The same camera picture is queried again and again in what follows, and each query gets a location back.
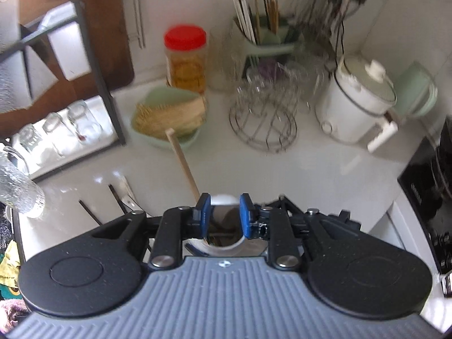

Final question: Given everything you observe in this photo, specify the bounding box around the green electric kettle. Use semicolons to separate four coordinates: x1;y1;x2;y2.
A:
388;61;438;119

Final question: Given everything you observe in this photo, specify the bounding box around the pink cloth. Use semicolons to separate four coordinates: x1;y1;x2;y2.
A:
0;298;27;329

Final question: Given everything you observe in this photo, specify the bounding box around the upturned drinking glass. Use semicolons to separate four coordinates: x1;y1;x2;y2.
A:
18;123;46;156
42;112;69;156

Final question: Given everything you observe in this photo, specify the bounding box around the textured glass mug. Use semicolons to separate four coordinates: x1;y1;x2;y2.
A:
0;146;46;220

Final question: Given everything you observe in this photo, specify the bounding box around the white ceramic jar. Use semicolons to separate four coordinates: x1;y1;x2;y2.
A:
183;194;269;258

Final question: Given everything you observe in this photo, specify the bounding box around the purple plastic item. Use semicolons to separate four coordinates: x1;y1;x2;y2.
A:
256;62;279;78

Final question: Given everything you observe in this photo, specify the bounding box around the clear glass pitcher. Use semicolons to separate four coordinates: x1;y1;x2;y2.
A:
208;28;246;92

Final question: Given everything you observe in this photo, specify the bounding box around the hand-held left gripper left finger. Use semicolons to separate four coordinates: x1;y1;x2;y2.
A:
91;193;212;270

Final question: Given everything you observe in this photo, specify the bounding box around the white tipped chopstick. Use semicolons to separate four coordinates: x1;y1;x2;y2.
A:
119;175;139;210

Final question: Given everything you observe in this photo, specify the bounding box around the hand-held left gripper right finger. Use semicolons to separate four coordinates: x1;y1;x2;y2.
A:
239;193;359;271

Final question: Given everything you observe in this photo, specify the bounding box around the black metal rack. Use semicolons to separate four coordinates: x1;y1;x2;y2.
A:
0;0;128;184

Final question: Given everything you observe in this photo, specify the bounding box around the metal wire cup rack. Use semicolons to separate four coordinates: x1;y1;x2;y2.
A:
229;81;299;153

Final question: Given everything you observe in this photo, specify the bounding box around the white rack container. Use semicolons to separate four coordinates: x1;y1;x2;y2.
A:
46;21;92;81

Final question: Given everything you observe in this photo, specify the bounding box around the bundle of assorted chopsticks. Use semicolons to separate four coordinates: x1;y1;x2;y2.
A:
229;0;283;45

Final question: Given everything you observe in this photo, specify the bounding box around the yellow green cloth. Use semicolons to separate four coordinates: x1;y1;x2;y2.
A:
0;240;22;288

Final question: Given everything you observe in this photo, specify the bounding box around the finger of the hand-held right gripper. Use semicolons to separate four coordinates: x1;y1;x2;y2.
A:
263;194;295;217

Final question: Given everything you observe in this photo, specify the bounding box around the plastic jar with red lid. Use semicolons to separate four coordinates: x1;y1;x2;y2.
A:
163;25;208;94

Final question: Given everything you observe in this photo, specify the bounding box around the row of upturned glasses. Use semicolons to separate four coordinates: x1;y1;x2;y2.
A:
7;94;119;181

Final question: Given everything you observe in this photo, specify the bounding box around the pale dried strips bundle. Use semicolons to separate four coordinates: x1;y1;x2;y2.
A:
136;97;207;136

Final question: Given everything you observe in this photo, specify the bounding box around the green plastic basket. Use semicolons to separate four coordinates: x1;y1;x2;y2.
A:
131;88;210;149

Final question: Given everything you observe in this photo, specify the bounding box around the dark wooden cutting board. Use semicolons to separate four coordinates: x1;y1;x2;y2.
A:
0;0;146;140

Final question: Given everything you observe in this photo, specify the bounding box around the cut glass cup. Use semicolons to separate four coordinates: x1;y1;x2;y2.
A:
245;65;283;94
290;56;329;107

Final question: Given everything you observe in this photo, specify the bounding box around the green chopstick holder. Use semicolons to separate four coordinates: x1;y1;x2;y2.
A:
231;18;301;68

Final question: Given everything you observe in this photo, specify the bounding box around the black stove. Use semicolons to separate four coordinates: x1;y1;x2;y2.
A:
397;116;452;276

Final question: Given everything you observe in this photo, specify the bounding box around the upturned glass with red mark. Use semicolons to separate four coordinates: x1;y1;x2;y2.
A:
67;99;101;142

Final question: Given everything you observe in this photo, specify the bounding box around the white electric cooker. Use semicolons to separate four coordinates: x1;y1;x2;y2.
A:
315;56;399;153

